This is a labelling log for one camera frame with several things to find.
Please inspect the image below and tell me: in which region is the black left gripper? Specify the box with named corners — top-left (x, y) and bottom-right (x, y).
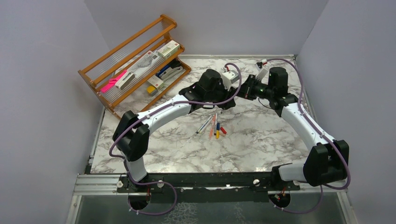
top-left (205, 80), bottom-right (236, 110)

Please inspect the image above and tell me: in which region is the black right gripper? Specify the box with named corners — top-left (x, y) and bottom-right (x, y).
top-left (234, 74), bottom-right (275, 101)

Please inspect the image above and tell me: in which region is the thin white black pen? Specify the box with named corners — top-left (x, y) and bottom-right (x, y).
top-left (213, 113), bottom-right (218, 128)

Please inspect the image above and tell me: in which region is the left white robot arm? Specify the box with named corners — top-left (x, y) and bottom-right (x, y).
top-left (109, 67), bottom-right (242, 192)

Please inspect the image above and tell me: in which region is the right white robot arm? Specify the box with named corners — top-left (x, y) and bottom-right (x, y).
top-left (237, 67), bottom-right (350, 190)

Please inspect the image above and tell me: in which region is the orange pen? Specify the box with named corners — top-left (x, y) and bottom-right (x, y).
top-left (209, 115), bottom-right (215, 139)

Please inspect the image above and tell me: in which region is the white blue tip marker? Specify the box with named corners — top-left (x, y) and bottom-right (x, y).
top-left (195, 115), bottom-right (213, 134)

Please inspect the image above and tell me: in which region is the blue grey stapler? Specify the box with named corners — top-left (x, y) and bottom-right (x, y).
top-left (156, 60), bottom-right (182, 81)

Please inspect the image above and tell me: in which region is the beige deli staples box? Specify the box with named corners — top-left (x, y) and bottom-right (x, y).
top-left (147, 75), bottom-right (164, 90)

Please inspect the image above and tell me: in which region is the green white deli box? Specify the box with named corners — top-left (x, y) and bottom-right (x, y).
top-left (158, 40), bottom-right (180, 59)

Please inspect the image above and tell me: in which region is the yellow grey eraser block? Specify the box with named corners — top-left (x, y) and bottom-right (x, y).
top-left (146, 86), bottom-right (158, 96)

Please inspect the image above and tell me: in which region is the long white printed box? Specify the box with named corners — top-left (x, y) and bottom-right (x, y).
top-left (125, 50), bottom-right (162, 77)

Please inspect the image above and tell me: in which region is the wooden shelf rack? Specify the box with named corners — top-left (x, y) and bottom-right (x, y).
top-left (78, 14), bottom-right (191, 119)

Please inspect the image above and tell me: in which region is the pink highlighter marker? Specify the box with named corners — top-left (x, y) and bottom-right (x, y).
top-left (100, 70), bottom-right (127, 93)

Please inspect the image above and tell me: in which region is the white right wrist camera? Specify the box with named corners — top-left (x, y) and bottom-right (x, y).
top-left (255, 59), bottom-right (268, 81)

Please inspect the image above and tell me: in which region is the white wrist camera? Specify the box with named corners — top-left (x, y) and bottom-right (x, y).
top-left (220, 70), bottom-right (239, 90)
top-left (255, 59), bottom-right (268, 81)

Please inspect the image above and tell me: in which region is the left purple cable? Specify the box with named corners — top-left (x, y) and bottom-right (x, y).
top-left (109, 63), bottom-right (242, 217)

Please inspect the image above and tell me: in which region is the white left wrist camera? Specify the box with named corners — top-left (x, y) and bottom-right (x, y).
top-left (220, 70), bottom-right (239, 90)

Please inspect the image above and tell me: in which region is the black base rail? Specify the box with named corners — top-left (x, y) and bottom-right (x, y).
top-left (116, 172), bottom-right (300, 203)

